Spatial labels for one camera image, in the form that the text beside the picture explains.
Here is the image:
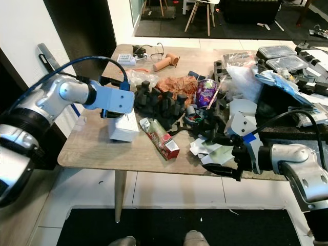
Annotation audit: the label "small white blue packet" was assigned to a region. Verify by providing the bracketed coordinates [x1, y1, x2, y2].
[117, 55, 137, 66]

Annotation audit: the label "black frame glasses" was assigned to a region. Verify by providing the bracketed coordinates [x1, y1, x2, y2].
[133, 43, 166, 62]

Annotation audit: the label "crumpled brown paper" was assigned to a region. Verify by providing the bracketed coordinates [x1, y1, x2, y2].
[156, 76, 199, 103]

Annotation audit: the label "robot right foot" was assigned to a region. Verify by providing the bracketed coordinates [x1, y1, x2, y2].
[184, 231, 212, 246]

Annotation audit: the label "wooden leg chair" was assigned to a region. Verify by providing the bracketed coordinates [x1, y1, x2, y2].
[141, 0, 168, 16]

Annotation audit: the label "white shell chair wooden legs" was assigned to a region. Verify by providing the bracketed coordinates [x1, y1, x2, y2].
[184, 0, 221, 36]

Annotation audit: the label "wooden table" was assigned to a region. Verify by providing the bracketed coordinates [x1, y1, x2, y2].
[57, 45, 328, 223]

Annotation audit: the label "grey metal bar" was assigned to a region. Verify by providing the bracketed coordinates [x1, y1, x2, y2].
[37, 44, 83, 117]

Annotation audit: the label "white curved plastic piece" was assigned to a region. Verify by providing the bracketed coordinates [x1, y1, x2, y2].
[230, 97, 258, 117]

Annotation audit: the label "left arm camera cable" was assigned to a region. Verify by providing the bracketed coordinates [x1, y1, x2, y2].
[20, 55, 132, 111]

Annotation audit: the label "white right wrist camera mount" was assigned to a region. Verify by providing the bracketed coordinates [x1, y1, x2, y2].
[228, 112, 264, 174]

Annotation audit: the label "small black device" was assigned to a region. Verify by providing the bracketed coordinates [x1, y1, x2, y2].
[132, 46, 147, 57]

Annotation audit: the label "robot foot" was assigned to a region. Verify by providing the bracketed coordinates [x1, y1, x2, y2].
[184, 231, 212, 246]
[108, 236, 137, 246]

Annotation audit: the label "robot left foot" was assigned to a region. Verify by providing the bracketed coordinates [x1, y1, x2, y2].
[108, 236, 137, 246]

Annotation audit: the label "black foam tray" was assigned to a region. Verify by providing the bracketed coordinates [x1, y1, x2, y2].
[295, 41, 328, 78]

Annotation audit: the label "clear plastic food container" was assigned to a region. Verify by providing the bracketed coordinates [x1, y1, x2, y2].
[223, 51, 258, 68]

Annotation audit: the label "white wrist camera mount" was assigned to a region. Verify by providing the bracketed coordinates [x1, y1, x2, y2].
[85, 79, 135, 116]
[228, 112, 264, 174]

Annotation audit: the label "tan cylindrical handle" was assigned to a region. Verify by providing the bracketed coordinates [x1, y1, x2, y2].
[152, 53, 180, 72]

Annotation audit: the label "small white carton box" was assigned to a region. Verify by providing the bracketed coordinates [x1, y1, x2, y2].
[109, 112, 140, 142]

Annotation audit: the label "large black case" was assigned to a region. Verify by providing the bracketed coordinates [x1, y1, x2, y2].
[256, 82, 328, 142]

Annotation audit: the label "clear plastic bag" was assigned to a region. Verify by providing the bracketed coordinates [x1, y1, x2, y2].
[228, 64, 267, 100]

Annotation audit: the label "black sofa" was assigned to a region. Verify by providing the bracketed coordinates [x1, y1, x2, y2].
[220, 0, 281, 24]

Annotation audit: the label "black foam insert piece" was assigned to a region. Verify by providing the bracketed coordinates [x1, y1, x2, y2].
[199, 102, 234, 141]

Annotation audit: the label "black floor mat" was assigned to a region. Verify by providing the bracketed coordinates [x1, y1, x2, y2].
[56, 208, 304, 246]

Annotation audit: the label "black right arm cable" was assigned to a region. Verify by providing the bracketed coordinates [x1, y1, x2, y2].
[251, 108, 326, 171]

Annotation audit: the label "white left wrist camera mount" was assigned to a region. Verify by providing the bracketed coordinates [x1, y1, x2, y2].
[85, 79, 135, 116]

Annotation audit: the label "white paper scraps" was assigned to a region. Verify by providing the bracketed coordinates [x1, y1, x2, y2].
[190, 137, 235, 166]

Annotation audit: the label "black plastic food container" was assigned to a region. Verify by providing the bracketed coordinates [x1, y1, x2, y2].
[265, 55, 311, 73]
[256, 45, 299, 60]

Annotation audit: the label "purple printed cup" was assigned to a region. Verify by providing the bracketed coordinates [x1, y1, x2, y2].
[195, 78, 218, 107]

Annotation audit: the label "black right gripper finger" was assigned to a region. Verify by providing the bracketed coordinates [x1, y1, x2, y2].
[205, 134, 236, 149]
[202, 164, 241, 181]

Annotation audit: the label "red drink carton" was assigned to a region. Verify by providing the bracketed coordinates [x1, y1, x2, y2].
[141, 118, 181, 160]

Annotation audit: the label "small grey can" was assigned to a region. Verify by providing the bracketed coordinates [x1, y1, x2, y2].
[186, 104, 200, 121]

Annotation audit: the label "blue and white plastic bag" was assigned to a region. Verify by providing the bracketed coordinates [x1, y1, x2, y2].
[256, 69, 319, 107]

